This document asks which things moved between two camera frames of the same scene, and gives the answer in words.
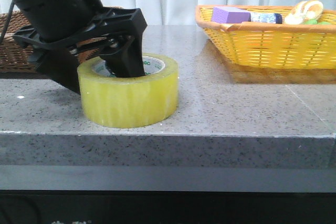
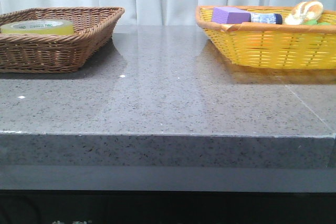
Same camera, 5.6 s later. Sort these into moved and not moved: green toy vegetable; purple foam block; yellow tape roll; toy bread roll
Moved: yellow tape roll
Not moved: purple foam block; toy bread roll; green toy vegetable
